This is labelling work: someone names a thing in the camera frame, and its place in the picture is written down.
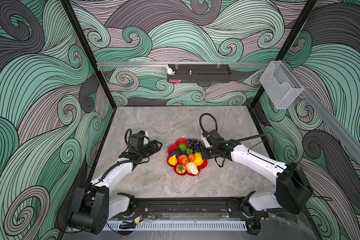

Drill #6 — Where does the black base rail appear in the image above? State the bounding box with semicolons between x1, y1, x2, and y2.
128;197;307;215

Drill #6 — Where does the green lime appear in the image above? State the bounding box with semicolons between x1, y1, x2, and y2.
179;143;188;152

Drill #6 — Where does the large yellow lemon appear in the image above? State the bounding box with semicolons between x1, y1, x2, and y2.
194;153;204;166

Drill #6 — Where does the red strawberry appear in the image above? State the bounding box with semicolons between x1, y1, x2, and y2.
176;165;187;175

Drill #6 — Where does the black wall shelf tray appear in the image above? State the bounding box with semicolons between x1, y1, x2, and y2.
167;65;232;85

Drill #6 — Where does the orange tangerine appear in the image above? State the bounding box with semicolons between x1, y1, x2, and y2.
181;158;189;165
188;154;196;162

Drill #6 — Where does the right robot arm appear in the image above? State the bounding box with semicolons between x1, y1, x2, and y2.
201;128;332;216

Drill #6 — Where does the small yellow lemon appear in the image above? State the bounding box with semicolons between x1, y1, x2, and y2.
168;155;178;166

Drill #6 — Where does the dark avocado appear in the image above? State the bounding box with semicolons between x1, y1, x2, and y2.
170;149;183;157

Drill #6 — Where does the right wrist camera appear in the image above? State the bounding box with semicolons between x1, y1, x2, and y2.
201;135;211;149

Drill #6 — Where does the beige pear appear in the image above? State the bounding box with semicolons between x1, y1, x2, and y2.
186;162;199;176

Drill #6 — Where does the red flower-shaped fruit bowl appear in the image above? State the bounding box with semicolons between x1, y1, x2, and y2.
167;139;208;177

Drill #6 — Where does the aluminium wall rail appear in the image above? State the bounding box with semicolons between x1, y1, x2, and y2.
96;61;270;69

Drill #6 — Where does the red apple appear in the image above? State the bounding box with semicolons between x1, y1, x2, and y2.
178;155;188;165

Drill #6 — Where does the clear plastic wall bin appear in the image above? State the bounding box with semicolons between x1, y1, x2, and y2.
260;61;304;110

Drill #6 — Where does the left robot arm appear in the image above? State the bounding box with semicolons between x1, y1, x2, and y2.
65;129;163;235

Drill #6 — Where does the black grape bunch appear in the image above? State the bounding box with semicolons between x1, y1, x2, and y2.
187;139;203;153

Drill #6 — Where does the white slotted cable duct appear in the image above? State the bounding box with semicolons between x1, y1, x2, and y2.
103;220;248;232

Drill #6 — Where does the white figurine on shelf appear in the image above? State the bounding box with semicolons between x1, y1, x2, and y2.
166;65;175;75

